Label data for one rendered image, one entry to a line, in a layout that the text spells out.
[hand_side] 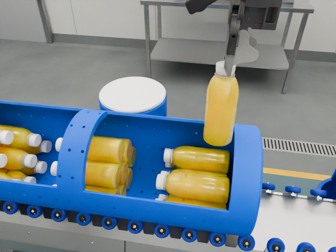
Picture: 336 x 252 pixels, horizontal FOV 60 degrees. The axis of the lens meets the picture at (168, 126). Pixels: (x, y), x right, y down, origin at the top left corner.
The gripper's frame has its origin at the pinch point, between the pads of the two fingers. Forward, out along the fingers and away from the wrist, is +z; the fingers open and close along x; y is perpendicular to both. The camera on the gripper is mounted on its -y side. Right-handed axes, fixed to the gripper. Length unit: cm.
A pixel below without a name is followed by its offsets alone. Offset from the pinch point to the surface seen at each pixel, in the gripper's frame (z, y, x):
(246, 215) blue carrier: 28.8, 8.4, -13.6
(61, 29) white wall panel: 117, -219, 326
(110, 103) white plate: 37, -41, 37
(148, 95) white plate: 37, -27, 45
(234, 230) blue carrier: 34.7, 6.8, -13.6
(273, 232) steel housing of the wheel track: 48, 20, -3
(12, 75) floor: 140, -237, 224
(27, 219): 49, -51, -11
